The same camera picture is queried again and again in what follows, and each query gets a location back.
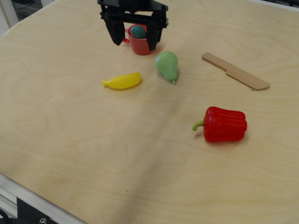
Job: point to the red plastic cup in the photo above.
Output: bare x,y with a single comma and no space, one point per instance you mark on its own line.
139,46

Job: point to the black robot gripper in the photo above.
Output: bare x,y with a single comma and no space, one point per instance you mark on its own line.
149,12

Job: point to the yellow toy banana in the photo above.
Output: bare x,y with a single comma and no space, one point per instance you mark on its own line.
124,81

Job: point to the wooden toy knife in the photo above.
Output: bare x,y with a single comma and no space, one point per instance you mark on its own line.
236,73

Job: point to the dark green toy cucumber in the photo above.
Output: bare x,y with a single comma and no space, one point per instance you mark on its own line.
138,32

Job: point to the black metal bracket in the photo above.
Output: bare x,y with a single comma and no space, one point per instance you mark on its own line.
27,214

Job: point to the light green toy pear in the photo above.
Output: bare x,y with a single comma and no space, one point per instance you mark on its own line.
167,64

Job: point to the aluminium table frame rail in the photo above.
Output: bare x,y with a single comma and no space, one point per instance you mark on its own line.
10,191

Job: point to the red toy bell pepper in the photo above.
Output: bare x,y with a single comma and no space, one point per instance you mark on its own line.
222,125

